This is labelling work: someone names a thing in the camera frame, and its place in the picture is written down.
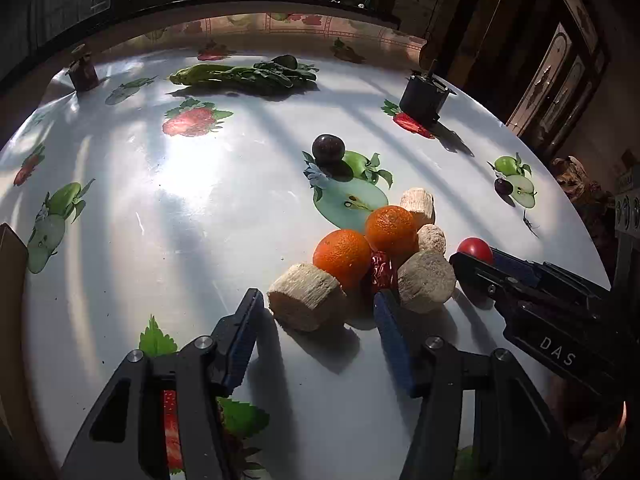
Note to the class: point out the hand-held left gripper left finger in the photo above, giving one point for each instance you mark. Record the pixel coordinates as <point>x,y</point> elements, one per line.
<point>244,342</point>

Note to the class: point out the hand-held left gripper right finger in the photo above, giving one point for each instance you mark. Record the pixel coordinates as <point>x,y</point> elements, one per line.
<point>395,345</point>

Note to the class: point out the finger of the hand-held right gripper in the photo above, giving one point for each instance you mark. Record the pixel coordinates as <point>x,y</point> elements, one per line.
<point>517,266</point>
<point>480,272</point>

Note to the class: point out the red tomato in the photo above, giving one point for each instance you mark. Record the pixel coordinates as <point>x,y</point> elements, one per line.
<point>475,250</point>

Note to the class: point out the peeled sugarcane piece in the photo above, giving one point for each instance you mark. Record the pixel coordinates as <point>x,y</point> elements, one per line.
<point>307,297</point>
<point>426,282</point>
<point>432,238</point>
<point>418,205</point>

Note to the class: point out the red date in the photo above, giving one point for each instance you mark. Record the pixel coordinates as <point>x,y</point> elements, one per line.
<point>382,272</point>

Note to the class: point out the orange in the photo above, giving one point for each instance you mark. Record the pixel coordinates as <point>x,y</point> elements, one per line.
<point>344,258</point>
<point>391,230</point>

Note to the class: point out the dark purple plum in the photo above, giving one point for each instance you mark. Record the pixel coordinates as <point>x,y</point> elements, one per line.
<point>328,149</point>

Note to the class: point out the black motor box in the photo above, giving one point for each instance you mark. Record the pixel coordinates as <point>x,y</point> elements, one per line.
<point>422,100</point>

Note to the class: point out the wooden panel door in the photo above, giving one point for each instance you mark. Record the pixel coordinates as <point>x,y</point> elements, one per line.
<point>560,75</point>

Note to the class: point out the leafy green vegetables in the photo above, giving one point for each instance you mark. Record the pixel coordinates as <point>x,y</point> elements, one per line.
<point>245,76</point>

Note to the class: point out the dark red jar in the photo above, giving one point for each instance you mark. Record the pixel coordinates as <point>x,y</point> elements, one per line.
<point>82,74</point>

